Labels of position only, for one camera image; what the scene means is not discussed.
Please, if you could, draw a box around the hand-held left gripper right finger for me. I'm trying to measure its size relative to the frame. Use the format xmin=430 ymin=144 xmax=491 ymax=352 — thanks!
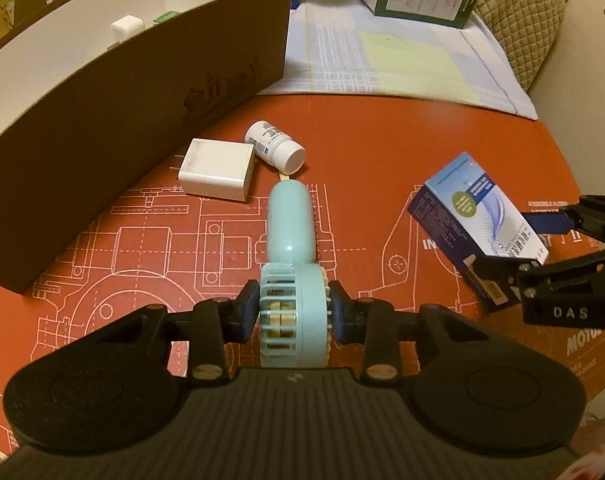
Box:
xmin=327 ymin=280 xmax=486 ymax=387

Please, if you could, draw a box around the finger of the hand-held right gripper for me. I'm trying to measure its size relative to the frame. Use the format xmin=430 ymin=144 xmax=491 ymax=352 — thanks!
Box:
xmin=463 ymin=247 xmax=605 ymax=295
xmin=525 ymin=194 xmax=605 ymax=251

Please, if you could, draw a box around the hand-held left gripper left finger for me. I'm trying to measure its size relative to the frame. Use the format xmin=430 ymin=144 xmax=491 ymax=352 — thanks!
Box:
xmin=107 ymin=280 xmax=261 ymax=389

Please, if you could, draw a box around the blue and white box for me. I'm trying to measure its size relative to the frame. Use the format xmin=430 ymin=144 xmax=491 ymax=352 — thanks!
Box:
xmin=407 ymin=151 xmax=551 ymax=310

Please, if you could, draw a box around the mint handheld fan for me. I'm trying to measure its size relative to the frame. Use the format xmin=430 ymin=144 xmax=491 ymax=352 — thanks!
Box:
xmin=256 ymin=179 xmax=331 ymax=370

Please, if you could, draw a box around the white wall charger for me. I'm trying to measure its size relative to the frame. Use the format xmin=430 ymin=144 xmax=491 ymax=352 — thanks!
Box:
xmin=169 ymin=138 xmax=257 ymax=204

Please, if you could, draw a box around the brown box with white inside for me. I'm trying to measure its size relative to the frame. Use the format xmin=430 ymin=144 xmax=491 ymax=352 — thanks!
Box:
xmin=0 ymin=0 xmax=293 ymax=295

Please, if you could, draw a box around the red printed mat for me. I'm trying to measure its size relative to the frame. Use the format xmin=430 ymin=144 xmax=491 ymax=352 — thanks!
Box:
xmin=0 ymin=91 xmax=605 ymax=466

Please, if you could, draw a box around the white pill bottle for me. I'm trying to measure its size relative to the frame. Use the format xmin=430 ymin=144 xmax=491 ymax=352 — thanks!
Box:
xmin=244 ymin=120 xmax=307 ymax=174

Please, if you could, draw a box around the beige quilted cushion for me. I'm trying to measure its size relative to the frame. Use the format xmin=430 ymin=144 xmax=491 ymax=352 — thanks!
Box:
xmin=463 ymin=0 xmax=568 ymax=93

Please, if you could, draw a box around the plaid cloth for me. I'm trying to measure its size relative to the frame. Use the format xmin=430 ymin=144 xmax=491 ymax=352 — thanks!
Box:
xmin=257 ymin=0 xmax=539 ymax=122

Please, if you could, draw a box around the small white adapter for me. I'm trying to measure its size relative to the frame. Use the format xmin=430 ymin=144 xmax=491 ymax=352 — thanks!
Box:
xmin=110 ymin=16 xmax=146 ymax=49

